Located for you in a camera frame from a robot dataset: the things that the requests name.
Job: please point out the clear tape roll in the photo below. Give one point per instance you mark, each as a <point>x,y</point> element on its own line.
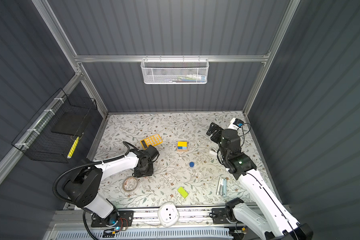
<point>130,184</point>

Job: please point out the lime green block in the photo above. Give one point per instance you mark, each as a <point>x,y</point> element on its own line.
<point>183,192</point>

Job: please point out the yellow rectangular block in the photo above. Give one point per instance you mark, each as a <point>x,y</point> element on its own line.
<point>182,144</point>

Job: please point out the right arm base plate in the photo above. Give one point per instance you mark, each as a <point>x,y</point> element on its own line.
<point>223,216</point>

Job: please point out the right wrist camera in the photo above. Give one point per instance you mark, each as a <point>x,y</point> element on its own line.
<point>236,124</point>

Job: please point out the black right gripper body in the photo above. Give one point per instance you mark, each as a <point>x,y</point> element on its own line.
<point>217,138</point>

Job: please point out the yellow calculator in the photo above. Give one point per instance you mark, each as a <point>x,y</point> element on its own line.
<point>151,141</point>

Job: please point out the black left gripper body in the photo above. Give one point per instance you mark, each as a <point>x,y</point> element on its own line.
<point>148,171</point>

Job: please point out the white wire basket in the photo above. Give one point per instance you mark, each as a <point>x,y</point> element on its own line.
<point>175,73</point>

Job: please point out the white round device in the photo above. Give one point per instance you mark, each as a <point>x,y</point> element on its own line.
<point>168,214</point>

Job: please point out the wood block with holes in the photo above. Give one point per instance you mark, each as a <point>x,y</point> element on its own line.
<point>182,149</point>

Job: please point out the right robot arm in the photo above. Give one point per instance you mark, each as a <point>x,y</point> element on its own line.
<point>276,222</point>

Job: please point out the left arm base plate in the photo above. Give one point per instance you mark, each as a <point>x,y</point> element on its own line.
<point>119,219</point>

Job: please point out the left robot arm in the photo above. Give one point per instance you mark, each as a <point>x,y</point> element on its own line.
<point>82,185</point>

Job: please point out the white staple remover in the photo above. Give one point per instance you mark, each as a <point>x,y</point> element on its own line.
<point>213,152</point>

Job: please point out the black wire basket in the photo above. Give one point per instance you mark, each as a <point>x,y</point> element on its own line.
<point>51,136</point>

